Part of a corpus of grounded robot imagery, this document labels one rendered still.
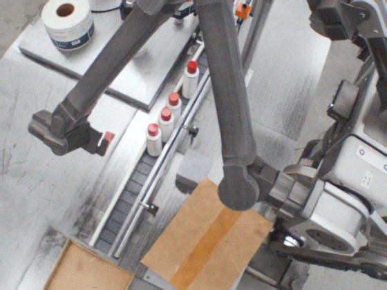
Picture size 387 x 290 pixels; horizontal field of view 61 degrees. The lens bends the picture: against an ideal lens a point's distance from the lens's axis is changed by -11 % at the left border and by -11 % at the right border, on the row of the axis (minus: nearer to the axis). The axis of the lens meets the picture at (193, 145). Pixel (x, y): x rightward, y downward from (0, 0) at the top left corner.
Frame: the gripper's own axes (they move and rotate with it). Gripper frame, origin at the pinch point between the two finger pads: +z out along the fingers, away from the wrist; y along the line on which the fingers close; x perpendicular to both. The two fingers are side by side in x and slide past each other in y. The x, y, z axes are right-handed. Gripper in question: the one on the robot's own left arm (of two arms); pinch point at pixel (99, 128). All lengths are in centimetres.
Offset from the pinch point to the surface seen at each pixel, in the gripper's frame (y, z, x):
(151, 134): -10.9, 14.4, -0.7
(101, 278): -18, 3, 51
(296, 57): -39, 79, -41
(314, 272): -112, 104, 61
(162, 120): -10.6, 20.1, -4.3
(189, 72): -9.1, 32.1, -19.7
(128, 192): -10.3, 18.7, 23.9
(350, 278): -137, 109, 56
